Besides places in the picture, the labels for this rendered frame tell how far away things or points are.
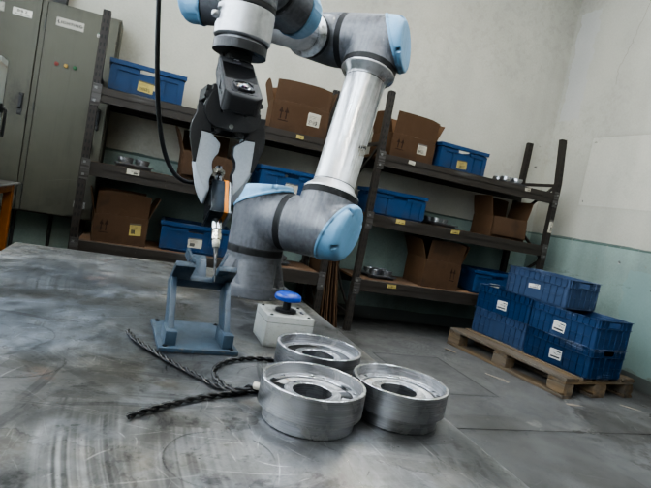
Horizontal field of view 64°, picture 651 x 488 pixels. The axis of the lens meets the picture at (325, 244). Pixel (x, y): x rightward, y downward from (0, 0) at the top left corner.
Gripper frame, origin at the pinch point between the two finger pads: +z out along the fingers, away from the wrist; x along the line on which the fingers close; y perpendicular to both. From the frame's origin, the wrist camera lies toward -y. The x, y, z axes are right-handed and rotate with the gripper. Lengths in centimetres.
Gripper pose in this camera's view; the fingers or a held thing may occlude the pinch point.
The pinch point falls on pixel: (217, 196)
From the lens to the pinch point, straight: 70.1
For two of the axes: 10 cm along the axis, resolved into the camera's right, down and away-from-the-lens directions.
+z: -1.9, 9.8, 0.8
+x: -9.1, -1.4, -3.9
